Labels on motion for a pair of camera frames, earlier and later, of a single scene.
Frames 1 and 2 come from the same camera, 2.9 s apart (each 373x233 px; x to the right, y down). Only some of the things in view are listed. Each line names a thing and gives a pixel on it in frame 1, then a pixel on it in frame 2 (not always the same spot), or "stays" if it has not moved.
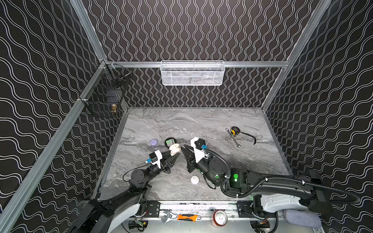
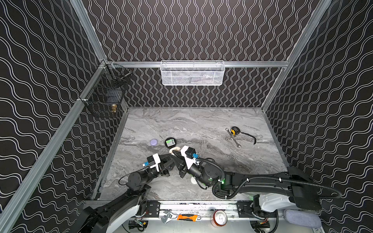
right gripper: (190, 158) to (181, 165)
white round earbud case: (194, 179) stays
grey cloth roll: (303, 217) stays
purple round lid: (154, 142) stays
